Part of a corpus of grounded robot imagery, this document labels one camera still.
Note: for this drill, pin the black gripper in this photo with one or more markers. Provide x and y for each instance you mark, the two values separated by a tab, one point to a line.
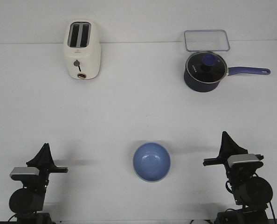
45	168
241	165

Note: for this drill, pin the blue bowl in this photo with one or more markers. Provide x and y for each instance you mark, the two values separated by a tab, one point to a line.
151	162

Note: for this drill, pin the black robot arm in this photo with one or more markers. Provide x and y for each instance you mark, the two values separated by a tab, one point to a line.
251	192
27	202

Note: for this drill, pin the dark blue saucepan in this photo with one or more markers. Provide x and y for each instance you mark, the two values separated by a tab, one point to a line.
201	87

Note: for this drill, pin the glass pot lid blue knob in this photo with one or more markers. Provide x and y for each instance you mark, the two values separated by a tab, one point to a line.
206	67

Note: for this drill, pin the clear container blue rim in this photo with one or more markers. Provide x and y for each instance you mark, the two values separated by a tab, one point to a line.
206	40

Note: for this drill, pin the white toaster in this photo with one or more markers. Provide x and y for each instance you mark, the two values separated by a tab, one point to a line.
82	49

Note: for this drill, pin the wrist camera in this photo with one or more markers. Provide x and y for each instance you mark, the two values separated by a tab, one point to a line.
241	158
18	173

